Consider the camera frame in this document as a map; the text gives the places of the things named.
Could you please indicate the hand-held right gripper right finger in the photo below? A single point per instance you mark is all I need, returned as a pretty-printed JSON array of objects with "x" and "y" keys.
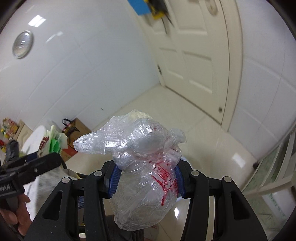
[{"x": 180, "y": 185}]

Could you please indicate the red white snack wrapper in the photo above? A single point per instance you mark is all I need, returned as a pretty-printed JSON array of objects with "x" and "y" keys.
[{"x": 44, "y": 144}]

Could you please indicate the round metal wall plate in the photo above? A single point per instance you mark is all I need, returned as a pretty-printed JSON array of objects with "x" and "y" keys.
[{"x": 22, "y": 45}]

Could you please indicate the white framed glass door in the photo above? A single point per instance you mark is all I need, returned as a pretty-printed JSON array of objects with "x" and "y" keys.
[{"x": 277, "y": 180}]

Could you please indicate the cream panel door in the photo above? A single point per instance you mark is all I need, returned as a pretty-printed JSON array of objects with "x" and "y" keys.
[{"x": 196, "y": 58}]

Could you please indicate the white fluffy table towel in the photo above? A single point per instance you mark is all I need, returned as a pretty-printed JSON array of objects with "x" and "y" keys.
[{"x": 46, "y": 190}]

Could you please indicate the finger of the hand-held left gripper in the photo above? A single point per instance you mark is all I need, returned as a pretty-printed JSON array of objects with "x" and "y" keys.
[
  {"x": 12, "y": 150},
  {"x": 44, "y": 164}
]

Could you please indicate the green serrated snack wrapper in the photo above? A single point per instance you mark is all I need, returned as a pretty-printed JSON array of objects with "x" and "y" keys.
[{"x": 59, "y": 144}]

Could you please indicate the red cardboard box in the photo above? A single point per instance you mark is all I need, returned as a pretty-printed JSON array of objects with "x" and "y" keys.
[{"x": 69, "y": 154}]

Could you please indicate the clear plastic bag red print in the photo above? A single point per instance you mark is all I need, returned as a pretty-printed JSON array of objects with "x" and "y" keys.
[{"x": 143, "y": 185}]

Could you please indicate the dark grey apron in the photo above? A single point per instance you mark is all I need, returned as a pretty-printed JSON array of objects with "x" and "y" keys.
[{"x": 159, "y": 10}]

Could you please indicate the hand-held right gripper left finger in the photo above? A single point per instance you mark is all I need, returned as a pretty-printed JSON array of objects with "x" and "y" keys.
[{"x": 113, "y": 183}]

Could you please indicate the blue apron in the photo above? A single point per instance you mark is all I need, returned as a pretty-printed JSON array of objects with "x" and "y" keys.
[{"x": 138, "y": 5}]

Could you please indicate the person's left hand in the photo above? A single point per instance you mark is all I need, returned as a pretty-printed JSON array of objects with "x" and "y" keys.
[{"x": 23, "y": 215}]

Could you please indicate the brown cardboard box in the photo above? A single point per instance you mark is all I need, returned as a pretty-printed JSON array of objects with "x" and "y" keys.
[{"x": 24, "y": 132}]

